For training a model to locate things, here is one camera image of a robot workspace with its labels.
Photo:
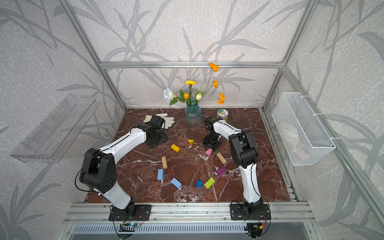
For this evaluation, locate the yellow rectangular block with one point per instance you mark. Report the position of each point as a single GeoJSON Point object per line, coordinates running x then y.
{"type": "Point", "coordinates": [175, 148]}

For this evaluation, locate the controller board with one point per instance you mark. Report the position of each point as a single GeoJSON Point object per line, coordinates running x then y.
{"type": "Point", "coordinates": [255, 230]}
{"type": "Point", "coordinates": [129, 227]}

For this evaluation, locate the artificial flower bouquet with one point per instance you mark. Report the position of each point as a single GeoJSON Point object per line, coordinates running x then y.
{"type": "Point", "coordinates": [191, 96]}

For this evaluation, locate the lime green block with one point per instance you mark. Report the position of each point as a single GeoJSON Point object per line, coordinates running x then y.
{"type": "Point", "coordinates": [209, 183]}

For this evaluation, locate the left controller board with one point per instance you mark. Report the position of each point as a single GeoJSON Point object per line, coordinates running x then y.
{"type": "Point", "coordinates": [129, 227]}

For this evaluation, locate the natural wood block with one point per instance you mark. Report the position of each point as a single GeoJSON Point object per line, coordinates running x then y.
{"type": "Point", "coordinates": [221, 158]}
{"type": "Point", "coordinates": [164, 163]}

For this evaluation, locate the white knit glove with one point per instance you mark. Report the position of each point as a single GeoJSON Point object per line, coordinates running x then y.
{"type": "Point", "coordinates": [169, 121]}

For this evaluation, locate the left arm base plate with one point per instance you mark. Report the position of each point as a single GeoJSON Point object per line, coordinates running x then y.
{"type": "Point", "coordinates": [136, 212]}

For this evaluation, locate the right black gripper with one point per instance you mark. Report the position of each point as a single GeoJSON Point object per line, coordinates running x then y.
{"type": "Point", "coordinates": [213, 147]}

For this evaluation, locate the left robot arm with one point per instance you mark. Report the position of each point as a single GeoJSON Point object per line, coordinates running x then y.
{"type": "Point", "coordinates": [99, 166]}

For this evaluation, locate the light blue slanted block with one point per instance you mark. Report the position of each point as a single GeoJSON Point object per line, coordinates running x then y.
{"type": "Point", "coordinates": [176, 183]}

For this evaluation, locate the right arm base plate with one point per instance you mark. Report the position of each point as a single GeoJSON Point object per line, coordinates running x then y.
{"type": "Point", "coordinates": [255, 211]}

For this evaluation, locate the pink rectangular block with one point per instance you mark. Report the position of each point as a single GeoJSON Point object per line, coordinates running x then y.
{"type": "Point", "coordinates": [209, 152]}

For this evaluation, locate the right controller board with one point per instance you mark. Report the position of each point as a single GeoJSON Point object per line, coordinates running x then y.
{"type": "Point", "coordinates": [255, 230]}

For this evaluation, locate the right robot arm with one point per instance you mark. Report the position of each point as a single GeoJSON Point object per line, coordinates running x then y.
{"type": "Point", "coordinates": [244, 154]}

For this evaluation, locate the aluminium front rail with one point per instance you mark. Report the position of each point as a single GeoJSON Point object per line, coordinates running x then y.
{"type": "Point", "coordinates": [217, 212]}

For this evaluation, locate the dark blue cube block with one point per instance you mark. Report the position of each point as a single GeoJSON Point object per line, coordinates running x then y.
{"type": "Point", "coordinates": [199, 184]}

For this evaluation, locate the purple block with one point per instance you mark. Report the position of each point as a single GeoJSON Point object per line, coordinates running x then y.
{"type": "Point", "coordinates": [221, 170]}

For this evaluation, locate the clear acrylic wall shelf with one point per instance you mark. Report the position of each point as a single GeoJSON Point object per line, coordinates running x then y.
{"type": "Point", "coordinates": [52, 138]}

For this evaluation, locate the light blue upright block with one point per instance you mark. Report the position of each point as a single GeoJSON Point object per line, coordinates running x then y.
{"type": "Point", "coordinates": [160, 174]}

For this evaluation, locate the aluminium cage frame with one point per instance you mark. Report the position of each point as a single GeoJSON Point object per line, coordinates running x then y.
{"type": "Point", "coordinates": [364, 185]}

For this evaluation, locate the small green tin can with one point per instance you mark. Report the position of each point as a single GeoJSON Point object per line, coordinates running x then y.
{"type": "Point", "coordinates": [223, 113]}

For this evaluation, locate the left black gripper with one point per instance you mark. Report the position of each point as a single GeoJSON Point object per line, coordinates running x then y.
{"type": "Point", "coordinates": [164, 138]}

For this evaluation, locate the white wire mesh basket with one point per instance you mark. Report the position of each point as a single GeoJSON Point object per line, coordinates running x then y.
{"type": "Point", "coordinates": [292, 107]}

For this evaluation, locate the white cloth in basket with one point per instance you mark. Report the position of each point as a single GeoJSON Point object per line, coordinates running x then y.
{"type": "Point", "coordinates": [290, 134]}

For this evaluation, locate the blue glass vase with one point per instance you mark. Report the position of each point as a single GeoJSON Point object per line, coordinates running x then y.
{"type": "Point", "coordinates": [193, 115]}

